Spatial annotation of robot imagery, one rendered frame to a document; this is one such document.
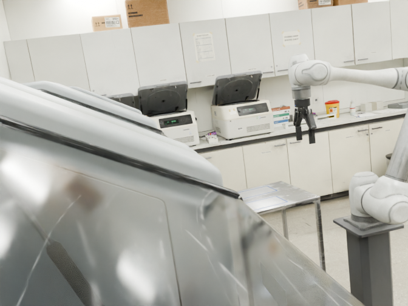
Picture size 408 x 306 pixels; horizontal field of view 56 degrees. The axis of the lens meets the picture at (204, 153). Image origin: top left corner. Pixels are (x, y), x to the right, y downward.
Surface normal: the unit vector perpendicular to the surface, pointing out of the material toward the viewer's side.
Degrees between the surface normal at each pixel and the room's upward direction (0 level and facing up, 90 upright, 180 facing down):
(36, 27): 90
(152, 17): 89
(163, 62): 90
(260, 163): 90
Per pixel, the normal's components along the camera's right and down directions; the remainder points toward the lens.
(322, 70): -0.05, 0.17
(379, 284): 0.22, 0.14
